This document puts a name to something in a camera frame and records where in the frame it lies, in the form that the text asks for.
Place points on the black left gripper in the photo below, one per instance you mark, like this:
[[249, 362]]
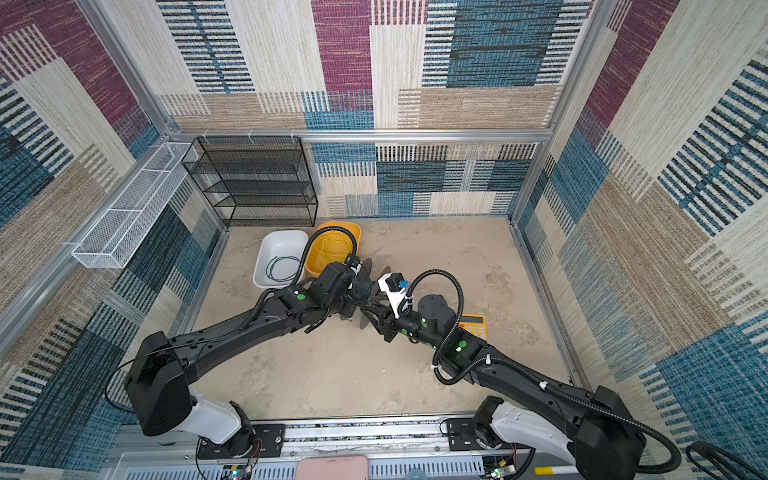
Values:
[[354, 299]]

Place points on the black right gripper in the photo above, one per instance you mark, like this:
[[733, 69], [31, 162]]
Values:
[[385, 324]]

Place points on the grey perforated cable spool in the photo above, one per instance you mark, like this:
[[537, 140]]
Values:
[[347, 313]]

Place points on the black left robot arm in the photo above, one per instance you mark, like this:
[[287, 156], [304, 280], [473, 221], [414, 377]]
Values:
[[161, 375]]

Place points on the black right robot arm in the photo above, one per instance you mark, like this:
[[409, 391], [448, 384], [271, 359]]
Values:
[[592, 430]]

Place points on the yellow plastic bin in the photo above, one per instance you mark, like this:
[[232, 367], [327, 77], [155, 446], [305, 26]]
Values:
[[331, 246]]

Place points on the white plastic bin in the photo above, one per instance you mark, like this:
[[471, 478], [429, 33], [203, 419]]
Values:
[[278, 258]]

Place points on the yellow calculator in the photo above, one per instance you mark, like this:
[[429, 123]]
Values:
[[475, 324]]

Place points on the yellow white marker pen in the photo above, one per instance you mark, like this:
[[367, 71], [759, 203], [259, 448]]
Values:
[[551, 470]]

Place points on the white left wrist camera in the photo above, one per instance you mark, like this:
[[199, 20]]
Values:
[[353, 262]]

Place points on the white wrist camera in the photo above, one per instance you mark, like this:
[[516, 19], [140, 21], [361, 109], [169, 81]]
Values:
[[396, 289], [353, 262]]

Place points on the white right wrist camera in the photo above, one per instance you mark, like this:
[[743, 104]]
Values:
[[396, 289]]

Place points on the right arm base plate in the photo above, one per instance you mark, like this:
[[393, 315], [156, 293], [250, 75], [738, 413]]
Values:
[[462, 436]]

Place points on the black wire shelf rack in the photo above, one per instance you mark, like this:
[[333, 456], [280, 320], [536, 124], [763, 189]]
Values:
[[254, 181]]

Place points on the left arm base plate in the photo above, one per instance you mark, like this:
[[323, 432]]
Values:
[[260, 440]]

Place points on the white wire mesh basket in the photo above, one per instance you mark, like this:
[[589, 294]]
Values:
[[118, 232]]

